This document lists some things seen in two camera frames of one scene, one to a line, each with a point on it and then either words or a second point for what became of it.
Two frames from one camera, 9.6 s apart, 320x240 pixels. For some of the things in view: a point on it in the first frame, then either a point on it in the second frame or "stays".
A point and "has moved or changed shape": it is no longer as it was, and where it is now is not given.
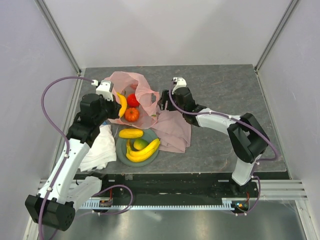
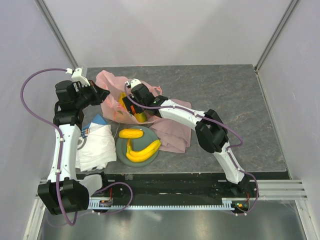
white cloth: x=103 y=151 stays
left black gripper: x=114 y=105 → x=99 y=95
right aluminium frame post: x=276 y=35 stays
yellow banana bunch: x=143 y=154 stays
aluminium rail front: x=279 y=189 stays
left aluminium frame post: x=60 y=35 stays
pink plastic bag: x=132 y=83 has moved or changed shape
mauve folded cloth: x=173 y=131 stays
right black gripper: x=165 y=97 → x=128 y=105
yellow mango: x=131 y=133 stays
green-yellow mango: x=140 y=143 → x=141 y=117
